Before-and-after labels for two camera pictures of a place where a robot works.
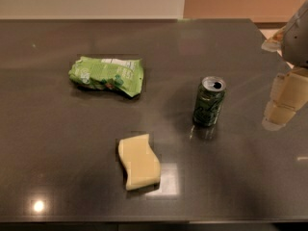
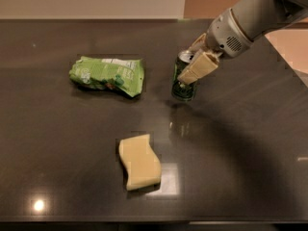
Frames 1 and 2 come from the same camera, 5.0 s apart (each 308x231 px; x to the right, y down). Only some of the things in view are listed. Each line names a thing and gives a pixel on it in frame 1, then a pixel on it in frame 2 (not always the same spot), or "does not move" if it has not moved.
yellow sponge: [141, 164] does not move
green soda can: [209, 100] → [181, 90]
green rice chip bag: [126, 75] does not move
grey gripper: [296, 38] → [225, 36]
